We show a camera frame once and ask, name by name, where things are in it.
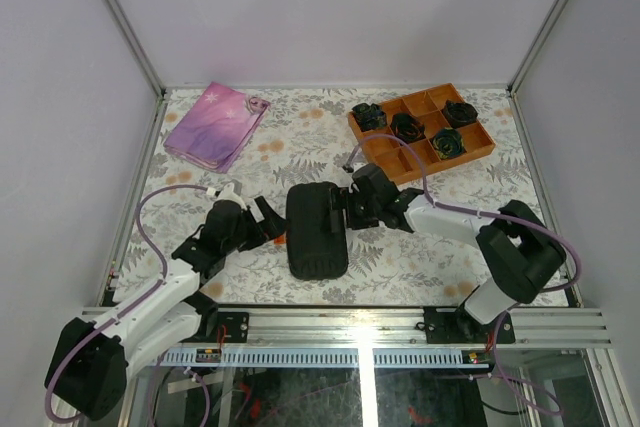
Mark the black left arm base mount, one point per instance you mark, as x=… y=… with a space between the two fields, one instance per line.
x=223 y=327

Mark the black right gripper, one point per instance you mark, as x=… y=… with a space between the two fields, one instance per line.
x=341 y=198

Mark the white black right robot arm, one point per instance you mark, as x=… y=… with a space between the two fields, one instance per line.
x=522 y=255

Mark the black green rolled tape front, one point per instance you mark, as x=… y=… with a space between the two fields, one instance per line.
x=448 y=144

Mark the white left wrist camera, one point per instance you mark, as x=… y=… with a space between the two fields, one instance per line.
x=229 y=192

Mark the black rolled tape far right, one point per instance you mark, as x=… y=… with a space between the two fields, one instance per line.
x=459 y=114

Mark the orange compartment tray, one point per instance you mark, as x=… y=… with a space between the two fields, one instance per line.
x=428 y=131

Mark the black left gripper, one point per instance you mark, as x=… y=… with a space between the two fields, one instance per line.
x=273 y=227

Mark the aluminium front rail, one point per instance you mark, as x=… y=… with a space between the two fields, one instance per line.
x=529 y=328

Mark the purple folded cloth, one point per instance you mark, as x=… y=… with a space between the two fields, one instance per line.
x=212 y=134

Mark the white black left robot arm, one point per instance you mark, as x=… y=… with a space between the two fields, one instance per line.
x=94 y=360

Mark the black rolled tape far left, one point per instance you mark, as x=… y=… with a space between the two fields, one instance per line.
x=369 y=116

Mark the black rolled tape centre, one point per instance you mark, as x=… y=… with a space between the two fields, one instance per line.
x=407 y=128

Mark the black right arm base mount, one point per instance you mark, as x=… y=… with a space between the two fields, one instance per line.
x=452 y=325

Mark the black plastic tool case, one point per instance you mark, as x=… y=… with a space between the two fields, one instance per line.
x=314 y=253

